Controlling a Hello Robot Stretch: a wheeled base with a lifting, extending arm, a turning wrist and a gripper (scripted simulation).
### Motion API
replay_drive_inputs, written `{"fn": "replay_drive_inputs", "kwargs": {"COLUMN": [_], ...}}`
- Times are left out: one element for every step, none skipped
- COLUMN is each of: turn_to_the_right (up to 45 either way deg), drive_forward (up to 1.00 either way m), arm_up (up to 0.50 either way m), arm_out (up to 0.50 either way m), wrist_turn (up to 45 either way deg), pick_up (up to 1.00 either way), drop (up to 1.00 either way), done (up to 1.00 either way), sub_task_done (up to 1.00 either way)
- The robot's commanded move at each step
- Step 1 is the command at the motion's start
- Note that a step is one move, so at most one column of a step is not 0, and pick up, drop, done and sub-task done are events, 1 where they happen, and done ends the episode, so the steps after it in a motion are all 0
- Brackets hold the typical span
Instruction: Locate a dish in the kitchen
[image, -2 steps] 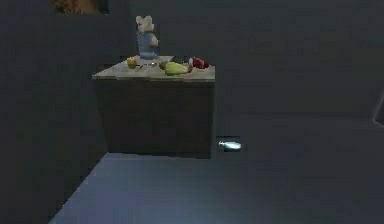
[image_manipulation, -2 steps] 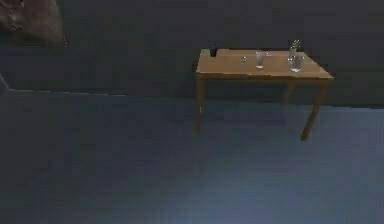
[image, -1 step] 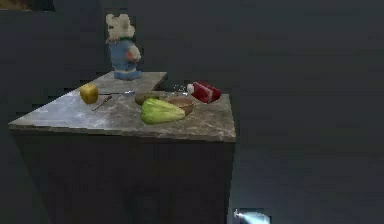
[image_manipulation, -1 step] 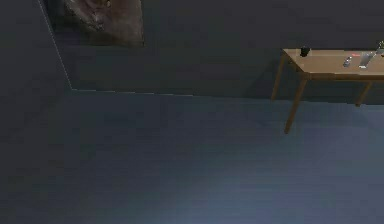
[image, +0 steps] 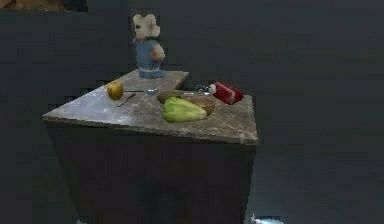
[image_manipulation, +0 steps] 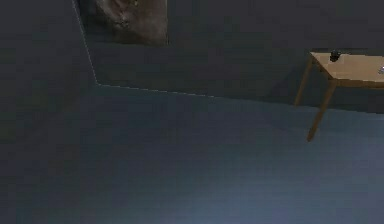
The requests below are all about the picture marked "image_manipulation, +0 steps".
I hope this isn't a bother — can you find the small black round object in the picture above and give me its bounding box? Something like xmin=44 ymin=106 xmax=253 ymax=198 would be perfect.
xmin=329 ymin=49 xmax=342 ymax=63

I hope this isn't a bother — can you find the light wooden table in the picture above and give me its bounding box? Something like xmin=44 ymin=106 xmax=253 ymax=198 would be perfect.
xmin=293 ymin=50 xmax=384 ymax=143

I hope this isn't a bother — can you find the brown framed wall picture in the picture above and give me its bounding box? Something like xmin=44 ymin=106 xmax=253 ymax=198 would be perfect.
xmin=77 ymin=0 xmax=170 ymax=47

